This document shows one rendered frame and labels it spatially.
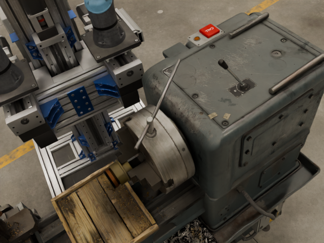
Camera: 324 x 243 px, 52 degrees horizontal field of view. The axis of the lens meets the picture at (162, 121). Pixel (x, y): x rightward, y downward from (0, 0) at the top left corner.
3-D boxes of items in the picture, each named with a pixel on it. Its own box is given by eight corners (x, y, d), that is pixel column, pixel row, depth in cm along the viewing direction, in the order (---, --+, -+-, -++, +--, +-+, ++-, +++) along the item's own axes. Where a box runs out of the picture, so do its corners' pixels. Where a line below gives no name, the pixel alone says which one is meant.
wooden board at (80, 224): (114, 165, 149) (113, 160, 145) (159, 229, 128) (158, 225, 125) (53, 203, 141) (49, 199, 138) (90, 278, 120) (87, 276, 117)
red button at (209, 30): (210, 27, 139) (210, 22, 137) (220, 33, 135) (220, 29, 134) (199, 33, 137) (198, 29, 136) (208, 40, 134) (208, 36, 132)
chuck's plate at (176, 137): (149, 129, 147) (144, 88, 120) (192, 186, 134) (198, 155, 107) (142, 133, 146) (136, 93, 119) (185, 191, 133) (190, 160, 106)
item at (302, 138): (236, 156, 242) (244, 69, 175) (286, 206, 215) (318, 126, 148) (168, 204, 227) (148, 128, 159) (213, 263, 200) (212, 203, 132)
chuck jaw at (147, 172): (152, 155, 121) (170, 176, 113) (155, 162, 124) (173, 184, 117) (126, 171, 118) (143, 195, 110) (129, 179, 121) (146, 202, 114)
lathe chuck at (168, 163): (142, 133, 146) (136, 93, 119) (185, 191, 133) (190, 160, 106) (125, 144, 144) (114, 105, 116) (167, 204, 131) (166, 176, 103)
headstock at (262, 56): (244, 69, 175) (250, 3, 144) (319, 126, 148) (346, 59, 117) (149, 128, 159) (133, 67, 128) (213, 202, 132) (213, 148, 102)
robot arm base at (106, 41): (89, 35, 160) (83, 18, 152) (117, 23, 163) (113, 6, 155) (101, 52, 151) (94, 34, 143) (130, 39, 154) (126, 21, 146)
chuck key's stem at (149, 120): (152, 140, 113) (151, 123, 103) (146, 137, 113) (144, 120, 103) (155, 134, 114) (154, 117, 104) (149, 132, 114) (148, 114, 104)
